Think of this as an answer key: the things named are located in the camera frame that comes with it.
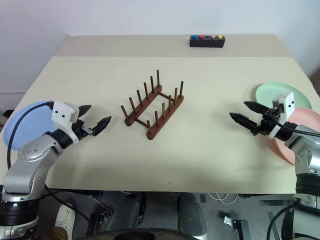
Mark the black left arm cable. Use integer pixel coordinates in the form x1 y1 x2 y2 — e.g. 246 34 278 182
6 100 55 169

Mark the grey rounded cylinder shape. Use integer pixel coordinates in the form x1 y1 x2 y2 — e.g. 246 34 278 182
177 193 209 238

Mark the brown trouser leg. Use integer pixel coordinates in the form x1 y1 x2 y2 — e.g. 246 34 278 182
44 225 69 240

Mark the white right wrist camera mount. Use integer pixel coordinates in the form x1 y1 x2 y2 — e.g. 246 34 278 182
268 91 295 140

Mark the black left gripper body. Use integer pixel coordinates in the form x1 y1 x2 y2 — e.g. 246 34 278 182
71 119 95 144

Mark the black looped cable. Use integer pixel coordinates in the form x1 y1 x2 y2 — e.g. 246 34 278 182
265 204 296 240

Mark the wooden dish rack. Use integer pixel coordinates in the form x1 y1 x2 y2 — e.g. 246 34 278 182
120 69 186 141

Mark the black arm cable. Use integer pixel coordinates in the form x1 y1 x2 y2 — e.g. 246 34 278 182
6 100 55 169
273 113 320 137

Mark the blue plate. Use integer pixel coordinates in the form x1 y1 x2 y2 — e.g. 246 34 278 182
2 100 57 152

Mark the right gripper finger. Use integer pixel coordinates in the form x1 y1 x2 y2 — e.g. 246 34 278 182
229 112 262 134
243 100 270 115

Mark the white shoe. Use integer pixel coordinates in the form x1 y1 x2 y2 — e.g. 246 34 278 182
54 203 76 230

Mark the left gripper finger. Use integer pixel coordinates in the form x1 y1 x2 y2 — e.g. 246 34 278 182
77 104 93 119
92 115 112 137

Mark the silver metal bracket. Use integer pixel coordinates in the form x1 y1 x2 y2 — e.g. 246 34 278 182
223 215 249 240

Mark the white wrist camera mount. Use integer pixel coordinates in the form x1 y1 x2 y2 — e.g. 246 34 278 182
268 91 295 140
51 101 81 144

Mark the green plate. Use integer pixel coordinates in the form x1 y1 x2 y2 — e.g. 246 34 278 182
255 82 313 111

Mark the dark curved rim shape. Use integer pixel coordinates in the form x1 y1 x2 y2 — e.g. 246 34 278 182
86 227 202 240

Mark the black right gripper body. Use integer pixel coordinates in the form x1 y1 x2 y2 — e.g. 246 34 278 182
251 106 285 137

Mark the black button box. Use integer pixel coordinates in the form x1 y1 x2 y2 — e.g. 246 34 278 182
189 34 225 49

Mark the pink-red plate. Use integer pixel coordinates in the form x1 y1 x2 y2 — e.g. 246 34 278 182
272 107 320 166

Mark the dark rounded bulky shape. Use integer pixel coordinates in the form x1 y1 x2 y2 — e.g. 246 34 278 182
101 190 148 232

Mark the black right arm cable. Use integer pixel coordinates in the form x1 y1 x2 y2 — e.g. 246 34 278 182
273 113 320 137

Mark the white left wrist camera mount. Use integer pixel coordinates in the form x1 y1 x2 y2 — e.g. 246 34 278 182
51 101 81 144

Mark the long black floor cable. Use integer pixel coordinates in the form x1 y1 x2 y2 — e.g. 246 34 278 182
43 185 93 236

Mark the thin white cable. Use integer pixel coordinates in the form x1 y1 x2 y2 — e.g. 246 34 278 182
207 192 239 205

